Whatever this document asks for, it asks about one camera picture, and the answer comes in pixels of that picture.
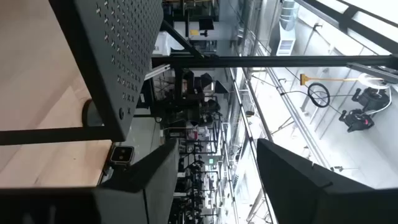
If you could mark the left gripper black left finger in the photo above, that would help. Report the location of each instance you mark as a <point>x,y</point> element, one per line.
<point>130,199</point>

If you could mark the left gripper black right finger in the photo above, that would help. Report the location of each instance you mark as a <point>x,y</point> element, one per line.
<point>311,196</point>

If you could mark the black metal candlestick holder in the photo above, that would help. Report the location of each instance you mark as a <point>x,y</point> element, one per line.
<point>93,115</point>

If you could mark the background workstation equipment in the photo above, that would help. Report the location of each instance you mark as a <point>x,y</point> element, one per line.
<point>199,99</point>

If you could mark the silver aluminium bar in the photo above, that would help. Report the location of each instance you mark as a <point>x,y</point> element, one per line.
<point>157,72</point>

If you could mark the black perforated metal tray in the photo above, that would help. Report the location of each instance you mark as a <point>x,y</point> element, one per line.
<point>124,46</point>

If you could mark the white air conditioning unit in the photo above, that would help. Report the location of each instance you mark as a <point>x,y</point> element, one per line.
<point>284,43</point>

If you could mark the white machine housing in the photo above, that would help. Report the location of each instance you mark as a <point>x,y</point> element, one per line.
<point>163,43</point>

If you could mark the black monitor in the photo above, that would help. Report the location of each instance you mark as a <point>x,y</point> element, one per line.
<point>206,24</point>

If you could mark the small table-level camera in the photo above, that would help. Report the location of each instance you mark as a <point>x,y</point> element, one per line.
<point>122,154</point>

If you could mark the grey metal rail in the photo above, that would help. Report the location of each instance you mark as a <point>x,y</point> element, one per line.
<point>373,72</point>

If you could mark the silver ventilation duct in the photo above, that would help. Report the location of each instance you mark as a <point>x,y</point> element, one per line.
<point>289,15</point>

